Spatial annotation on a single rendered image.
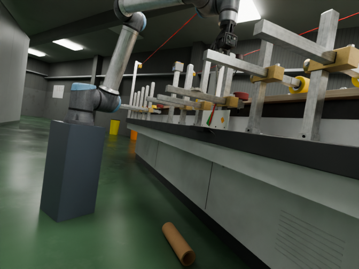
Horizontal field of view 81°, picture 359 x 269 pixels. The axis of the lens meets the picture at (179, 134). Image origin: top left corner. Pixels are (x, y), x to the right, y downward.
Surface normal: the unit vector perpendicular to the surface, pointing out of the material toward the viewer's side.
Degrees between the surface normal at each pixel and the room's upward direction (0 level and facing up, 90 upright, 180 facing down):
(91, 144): 90
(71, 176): 90
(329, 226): 90
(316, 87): 90
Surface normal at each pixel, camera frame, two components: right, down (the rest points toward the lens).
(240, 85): -0.57, -0.06
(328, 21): -0.91, -0.12
